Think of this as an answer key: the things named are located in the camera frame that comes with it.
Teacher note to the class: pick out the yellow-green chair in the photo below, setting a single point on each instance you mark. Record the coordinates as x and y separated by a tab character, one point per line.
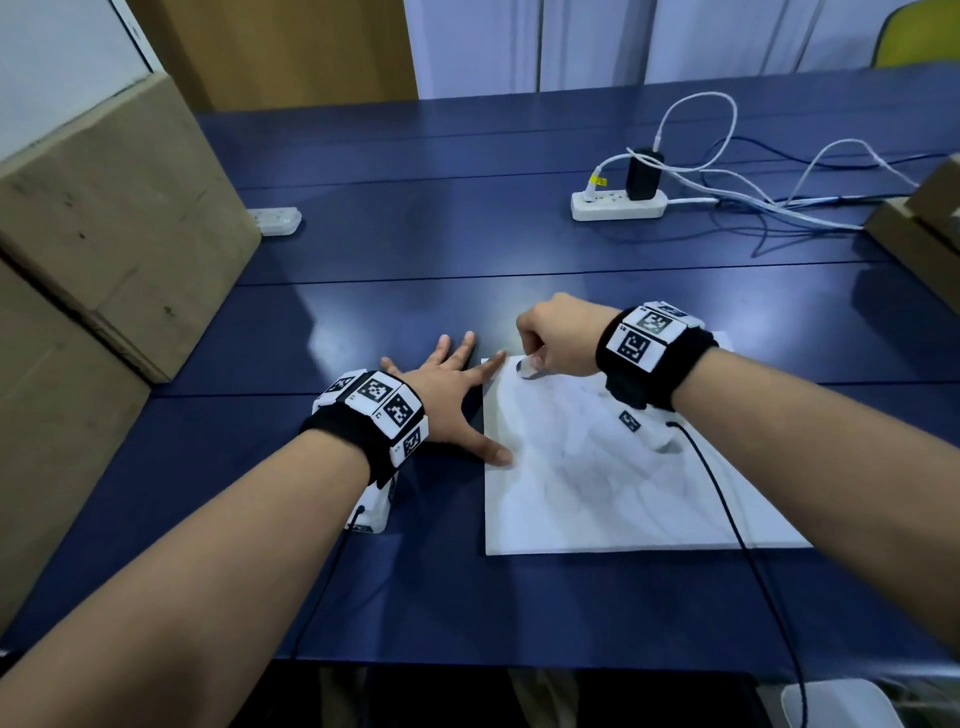
922	34

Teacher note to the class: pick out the black wristband with marker tiles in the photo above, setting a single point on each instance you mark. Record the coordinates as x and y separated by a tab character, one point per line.
375	412
649	349

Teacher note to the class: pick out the white power strip with plugs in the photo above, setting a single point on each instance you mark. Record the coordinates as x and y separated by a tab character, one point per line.
600	206

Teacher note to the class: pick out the person's right fingers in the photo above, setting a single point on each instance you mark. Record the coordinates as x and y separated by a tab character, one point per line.
529	337

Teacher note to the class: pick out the wooden door panel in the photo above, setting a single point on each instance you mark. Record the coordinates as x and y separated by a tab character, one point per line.
285	49

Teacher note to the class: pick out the small white eraser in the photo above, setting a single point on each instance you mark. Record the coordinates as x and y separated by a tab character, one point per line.
527	367

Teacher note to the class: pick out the small cardboard box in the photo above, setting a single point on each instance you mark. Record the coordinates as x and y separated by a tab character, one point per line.
937	199

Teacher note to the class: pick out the empty white power strip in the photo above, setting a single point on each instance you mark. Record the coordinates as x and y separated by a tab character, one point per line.
276	220

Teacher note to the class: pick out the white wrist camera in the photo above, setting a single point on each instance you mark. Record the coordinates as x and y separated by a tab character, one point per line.
649	431
371	510

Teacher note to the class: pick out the large tilted cardboard box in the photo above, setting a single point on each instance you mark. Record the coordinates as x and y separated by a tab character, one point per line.
112	225

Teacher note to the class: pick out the white drawing sheet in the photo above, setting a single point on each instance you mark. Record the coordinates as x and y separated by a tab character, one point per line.
615	495

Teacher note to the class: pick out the person's right forearm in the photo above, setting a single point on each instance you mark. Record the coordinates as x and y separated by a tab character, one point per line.
825	465

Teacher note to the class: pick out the white board panel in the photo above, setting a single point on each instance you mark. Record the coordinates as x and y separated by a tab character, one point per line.
60	60

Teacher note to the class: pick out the person's left middle finger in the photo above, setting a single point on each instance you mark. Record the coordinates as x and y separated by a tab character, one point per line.
465	347

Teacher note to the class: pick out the white plug with yellow tag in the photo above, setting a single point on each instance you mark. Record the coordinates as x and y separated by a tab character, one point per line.
597	186

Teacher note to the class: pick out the person's left hand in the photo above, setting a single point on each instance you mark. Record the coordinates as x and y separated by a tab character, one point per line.
442	397

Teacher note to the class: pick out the person's right hand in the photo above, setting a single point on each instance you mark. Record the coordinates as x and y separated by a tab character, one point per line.
566	334

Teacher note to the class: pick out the low cardboard box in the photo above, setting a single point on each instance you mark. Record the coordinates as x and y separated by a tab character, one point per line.
52	450

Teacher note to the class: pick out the white rounded stool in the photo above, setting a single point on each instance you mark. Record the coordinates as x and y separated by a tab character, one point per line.
840	705

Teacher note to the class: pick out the person's left thumb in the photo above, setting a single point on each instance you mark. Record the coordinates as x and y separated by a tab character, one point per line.
491	450

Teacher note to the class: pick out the person's left little finger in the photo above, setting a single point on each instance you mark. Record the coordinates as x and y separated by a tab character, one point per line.
394	365

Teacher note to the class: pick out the flat cardboard box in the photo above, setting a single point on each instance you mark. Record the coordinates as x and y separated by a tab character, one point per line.
911	251

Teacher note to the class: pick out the person's left forearm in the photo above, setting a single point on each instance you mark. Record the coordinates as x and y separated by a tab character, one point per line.
210	577

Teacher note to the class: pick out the black charger adapter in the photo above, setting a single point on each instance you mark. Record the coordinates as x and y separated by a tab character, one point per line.
643	176

